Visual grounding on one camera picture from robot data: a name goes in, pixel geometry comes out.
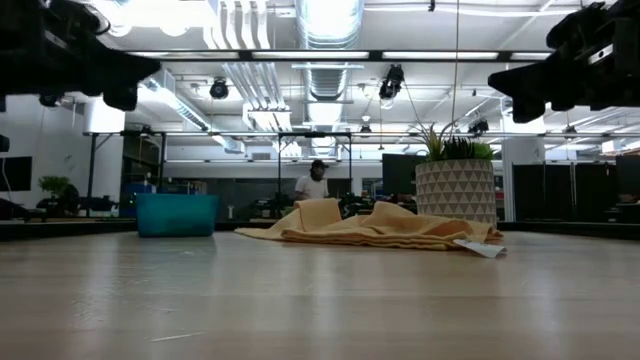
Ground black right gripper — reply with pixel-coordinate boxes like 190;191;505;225
487;0;640;124

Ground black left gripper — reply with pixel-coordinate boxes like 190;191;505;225
0;0;162;112

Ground black partition panels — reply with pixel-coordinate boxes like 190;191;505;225
512;162;617;224

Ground succulent in patterned white pot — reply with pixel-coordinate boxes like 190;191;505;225
414;122;498;225

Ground small green background plant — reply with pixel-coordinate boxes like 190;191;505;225
38;174;72;217

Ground blue plastic container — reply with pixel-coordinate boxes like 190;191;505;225
135;193;220;238

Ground dark background display panel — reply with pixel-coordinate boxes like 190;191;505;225
382;153;426;197

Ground white paper tag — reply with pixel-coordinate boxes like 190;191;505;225
453;238;509;259

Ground orange cloth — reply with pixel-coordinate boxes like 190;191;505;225
233;198;505;252

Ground person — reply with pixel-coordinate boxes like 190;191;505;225
293;158;331;202

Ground black background rig frame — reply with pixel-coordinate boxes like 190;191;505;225
82;130;167;219

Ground black overhead frame beam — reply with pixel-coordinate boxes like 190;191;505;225
124;48;554;63

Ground black wall monitor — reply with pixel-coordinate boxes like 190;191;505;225
0;155;33;193

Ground silver ventilation duct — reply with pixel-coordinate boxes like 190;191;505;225
294;0;365;101

